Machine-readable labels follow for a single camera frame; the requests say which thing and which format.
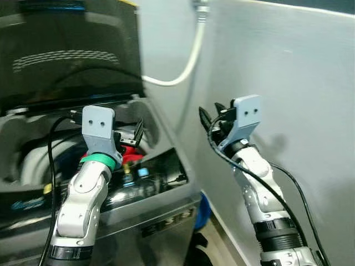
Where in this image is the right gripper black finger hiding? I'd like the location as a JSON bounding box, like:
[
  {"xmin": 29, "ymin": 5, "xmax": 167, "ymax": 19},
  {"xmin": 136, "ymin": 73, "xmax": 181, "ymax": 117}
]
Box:
[{"xmin": 199, "ymin": 106, "xmax": 216, "ymax": 134}]

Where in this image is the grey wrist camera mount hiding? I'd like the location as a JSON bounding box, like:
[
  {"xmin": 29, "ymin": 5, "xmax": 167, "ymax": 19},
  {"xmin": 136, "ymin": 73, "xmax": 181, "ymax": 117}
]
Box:
[
  {"xmin": 82, "ymin": 105, "xmax": 124, "ymax": 165},
  {"xmin": 218, "ymin": 94, "xmax": 262, "ymax": 151}
]

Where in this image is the dark glossy washer lid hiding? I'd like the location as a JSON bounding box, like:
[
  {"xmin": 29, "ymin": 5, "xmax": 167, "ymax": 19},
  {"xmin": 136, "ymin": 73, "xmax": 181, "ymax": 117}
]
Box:
[{"xmin": 0, "ymin": 0, "xmax": 146, "ymax": 116}]

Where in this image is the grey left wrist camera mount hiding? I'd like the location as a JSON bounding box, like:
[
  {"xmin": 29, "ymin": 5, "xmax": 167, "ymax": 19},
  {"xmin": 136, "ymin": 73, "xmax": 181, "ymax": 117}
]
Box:
[{"xmin": 82, "ymin": 105, "xmax": 124, "ymax": 165}]

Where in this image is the grey top-loading washing machine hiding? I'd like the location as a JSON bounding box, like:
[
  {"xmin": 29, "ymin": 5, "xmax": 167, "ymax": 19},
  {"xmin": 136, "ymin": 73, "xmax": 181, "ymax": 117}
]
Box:
[{"xmin": 0, "ymin": 94, "xmax": 203, "ymax": 266}]

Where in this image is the blue plastic laundry basin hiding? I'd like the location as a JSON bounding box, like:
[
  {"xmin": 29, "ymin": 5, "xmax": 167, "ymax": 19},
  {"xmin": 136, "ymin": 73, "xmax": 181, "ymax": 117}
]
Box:
[{"xmin": 194, "ymin": 191, "xmax": 212, "ymax": 231}]

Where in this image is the red garment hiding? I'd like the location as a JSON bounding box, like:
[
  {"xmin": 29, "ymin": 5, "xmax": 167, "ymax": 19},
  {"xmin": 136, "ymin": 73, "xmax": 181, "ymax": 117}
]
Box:
[{"xmin": 86, "ymin": 145, "xmax": 142, "ymax": 167}]

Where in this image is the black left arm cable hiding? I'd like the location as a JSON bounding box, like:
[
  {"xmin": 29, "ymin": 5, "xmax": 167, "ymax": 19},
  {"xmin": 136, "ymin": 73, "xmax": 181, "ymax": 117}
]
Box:
[{"xmin": 38, "ymin": 112, "xmax": 84, "ymax": 266}]

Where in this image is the white water hose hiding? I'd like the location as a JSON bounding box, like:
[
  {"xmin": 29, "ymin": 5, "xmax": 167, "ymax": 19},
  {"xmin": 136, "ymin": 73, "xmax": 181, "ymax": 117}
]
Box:
[{"xmin": 141, "ymin": 0, "xmax": 210, "ymax": 88}]

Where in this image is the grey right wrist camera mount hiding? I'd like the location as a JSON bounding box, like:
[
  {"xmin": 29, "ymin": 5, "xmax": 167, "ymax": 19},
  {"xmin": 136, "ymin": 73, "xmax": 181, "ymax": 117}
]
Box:
[{"xmin": 218, "ymin": 94, "xmax": 262, "ymax": 151}]

